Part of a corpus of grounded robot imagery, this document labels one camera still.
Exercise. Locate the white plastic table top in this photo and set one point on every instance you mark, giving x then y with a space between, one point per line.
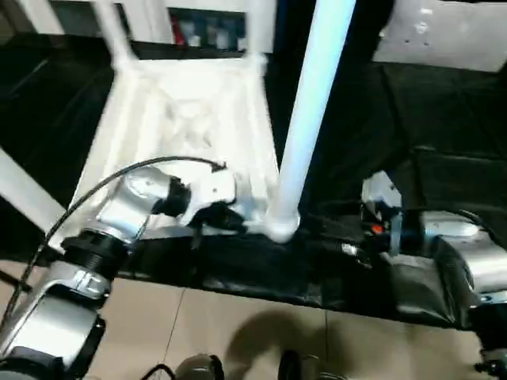
138 118

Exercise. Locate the white plastic table leg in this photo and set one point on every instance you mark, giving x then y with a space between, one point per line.
259 27
309 99
24 182
115 35

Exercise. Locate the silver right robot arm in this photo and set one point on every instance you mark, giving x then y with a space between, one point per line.
467 245

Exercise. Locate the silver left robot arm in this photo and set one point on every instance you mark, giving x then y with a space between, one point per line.
126 206

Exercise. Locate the black work mat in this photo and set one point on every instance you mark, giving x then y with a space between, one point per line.
435 118

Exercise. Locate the small white jar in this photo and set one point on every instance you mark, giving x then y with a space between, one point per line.
219 39
241 41
194 39

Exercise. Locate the red bottle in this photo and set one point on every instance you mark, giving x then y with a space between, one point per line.
178 33

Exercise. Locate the black sofa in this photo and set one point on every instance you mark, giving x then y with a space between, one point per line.
293 27

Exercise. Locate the thin black floor rod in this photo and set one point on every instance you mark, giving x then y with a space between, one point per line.
16 282

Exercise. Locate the white cabinet with glass doors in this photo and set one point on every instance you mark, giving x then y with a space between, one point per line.
154 16

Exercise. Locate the grey printed cushion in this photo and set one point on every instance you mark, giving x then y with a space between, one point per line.
447 35

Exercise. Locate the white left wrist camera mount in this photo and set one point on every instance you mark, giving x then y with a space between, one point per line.
216 190

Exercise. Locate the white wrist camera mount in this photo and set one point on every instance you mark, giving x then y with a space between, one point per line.
382 190
216 190

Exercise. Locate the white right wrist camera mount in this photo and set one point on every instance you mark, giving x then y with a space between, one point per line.
382 190

